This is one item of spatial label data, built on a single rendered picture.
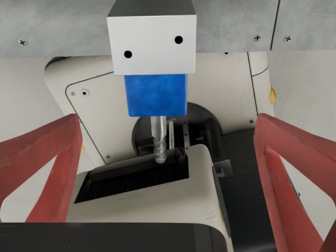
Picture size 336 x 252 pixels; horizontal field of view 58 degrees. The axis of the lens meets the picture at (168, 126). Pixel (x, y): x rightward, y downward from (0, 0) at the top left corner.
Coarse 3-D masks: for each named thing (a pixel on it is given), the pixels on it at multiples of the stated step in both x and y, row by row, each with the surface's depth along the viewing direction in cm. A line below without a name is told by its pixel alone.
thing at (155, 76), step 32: (128, 0) 20; (160, 0) 19; (128, 32) 17; (160, 32) 17; (192, 32) 17; (128, 64) 18; (160, 64) 18; (192, 64) 18; (128, 96) 21; (160, 96) 21; (160, 128) 24; (160, 160) 26
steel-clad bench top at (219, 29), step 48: (0, 0) 21; (48, 0) 21; (96, 0) 21; (192, 0) 21; (240, 0) 21; (288, 0) 21; (0, 48) 23; (48, 48) 23; (96, 48) 23; (240, 48) 23; (288, 48) 23
